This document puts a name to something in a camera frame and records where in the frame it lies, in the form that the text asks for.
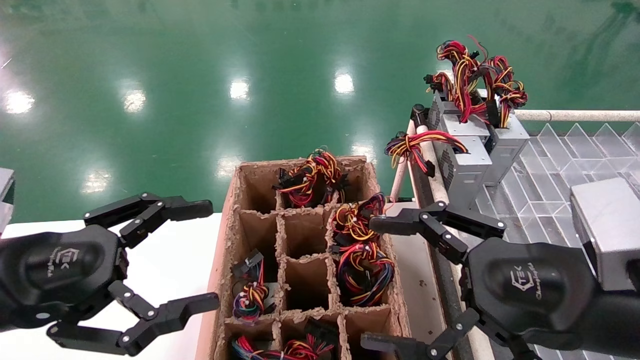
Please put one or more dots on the thick white frame tube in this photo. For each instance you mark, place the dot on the thick white frame tube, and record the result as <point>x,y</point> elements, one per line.
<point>439,190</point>

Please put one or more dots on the thin pale frame tube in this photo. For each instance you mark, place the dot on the thin pale frame tube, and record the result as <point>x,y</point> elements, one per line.
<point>398,182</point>

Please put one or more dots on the black tube joint clamp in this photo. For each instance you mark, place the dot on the black tube joint clamp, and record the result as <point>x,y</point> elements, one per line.
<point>418,114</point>

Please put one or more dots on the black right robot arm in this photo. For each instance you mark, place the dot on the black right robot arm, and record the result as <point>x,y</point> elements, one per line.
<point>615,322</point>

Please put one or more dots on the dark metal frame rail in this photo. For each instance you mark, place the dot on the dark metal frame rail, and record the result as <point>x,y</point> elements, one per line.
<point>440,286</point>

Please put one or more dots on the brown cardboard divider box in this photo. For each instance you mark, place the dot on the brown cardboard divider box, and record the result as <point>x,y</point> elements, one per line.
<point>305,227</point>

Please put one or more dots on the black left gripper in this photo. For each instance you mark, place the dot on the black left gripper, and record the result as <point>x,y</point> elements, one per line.
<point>60,270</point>

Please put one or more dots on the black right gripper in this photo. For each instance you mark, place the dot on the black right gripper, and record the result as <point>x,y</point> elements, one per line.
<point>525,290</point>

